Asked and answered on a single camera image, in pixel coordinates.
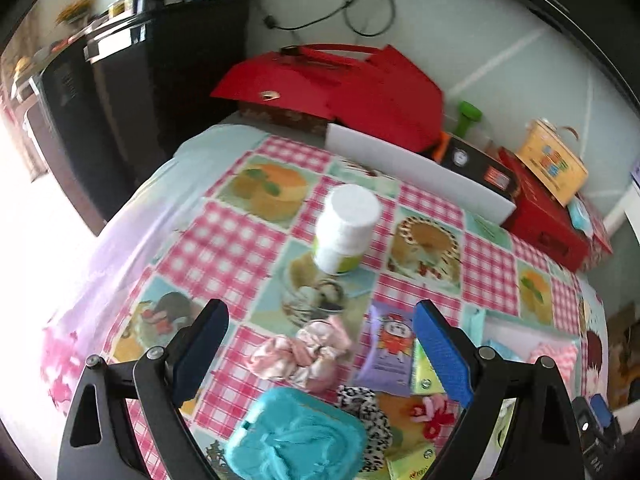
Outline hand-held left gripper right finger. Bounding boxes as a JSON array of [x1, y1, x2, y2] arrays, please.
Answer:
[[413, 299, 586, 480]]

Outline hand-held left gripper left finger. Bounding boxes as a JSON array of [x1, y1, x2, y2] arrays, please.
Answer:
[[56, 298, 231, 480]]

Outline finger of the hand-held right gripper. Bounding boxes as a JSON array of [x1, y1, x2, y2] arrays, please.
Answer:
[[590, 393, 623, 453], [571, 396, 598, 461]]

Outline green tissue packet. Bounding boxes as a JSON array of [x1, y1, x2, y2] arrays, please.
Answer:
[[385, 442, 437, 480], [411, 342, 446, 395]]

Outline purple tissue packet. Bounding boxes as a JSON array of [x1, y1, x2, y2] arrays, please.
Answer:
[[355, 302, 426, 398]]

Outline red flower hair tie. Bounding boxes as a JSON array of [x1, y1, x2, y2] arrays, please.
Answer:
[[407, 392, 463, 438]]

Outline pink white striped fluffy towel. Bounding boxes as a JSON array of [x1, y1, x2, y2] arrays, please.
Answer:
[[527, 341, 581, 401]]

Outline white tray with teal rim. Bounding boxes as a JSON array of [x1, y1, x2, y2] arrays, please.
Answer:
[[462, 307, 583, 456]]

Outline pink satin scrunchie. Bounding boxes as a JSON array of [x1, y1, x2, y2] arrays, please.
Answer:
[[249, 316, 353, 393]]

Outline leopard print scrunchie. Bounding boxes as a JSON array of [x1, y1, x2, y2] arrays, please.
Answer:
[[336, 385, 393, 473]]

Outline pink checked printed tablecloth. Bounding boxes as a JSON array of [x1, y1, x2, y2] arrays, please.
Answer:
[[42, 122, 608, 480]]

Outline teal plastic toy case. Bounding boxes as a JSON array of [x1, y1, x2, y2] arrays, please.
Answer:
[[223, 387, 368, 480]]

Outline white pill bottle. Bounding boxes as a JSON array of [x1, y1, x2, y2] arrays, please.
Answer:
[[312, 184, 381, 276]]

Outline red crate box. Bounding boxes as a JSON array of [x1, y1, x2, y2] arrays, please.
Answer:
[[500, 150, 591, 273]]

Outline white board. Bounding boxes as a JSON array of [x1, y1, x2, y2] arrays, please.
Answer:
[[325, 122, 518, 226]]

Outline blue wet wipes pack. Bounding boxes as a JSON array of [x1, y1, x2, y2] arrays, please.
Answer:
[[567, 195, 598, 238]]

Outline white shelf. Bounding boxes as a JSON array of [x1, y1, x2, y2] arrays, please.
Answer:
[[602, 180, 640, 241]]

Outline black box with white logo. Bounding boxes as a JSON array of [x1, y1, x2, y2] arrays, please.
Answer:
[[432, 132, 521, 201]]

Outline low black cabinet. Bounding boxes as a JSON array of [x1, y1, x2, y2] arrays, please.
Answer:
[[22, 50, 146, 238]]

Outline large red gift box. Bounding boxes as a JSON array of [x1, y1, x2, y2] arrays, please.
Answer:
[[325, 44, 447, 153]]

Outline red gift box patterned base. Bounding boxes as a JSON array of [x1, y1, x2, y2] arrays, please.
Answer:
[[210, 45, 351, 128]]

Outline tall black cabinet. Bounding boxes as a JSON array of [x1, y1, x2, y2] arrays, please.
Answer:
[[82, 0, 251, 186]]

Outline yellow flowers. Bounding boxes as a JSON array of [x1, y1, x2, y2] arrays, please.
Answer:
[[56, 0, 98, 26]]

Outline yellow gift box with handle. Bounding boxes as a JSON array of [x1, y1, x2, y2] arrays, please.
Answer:
[[515, 119, 590, 207]]

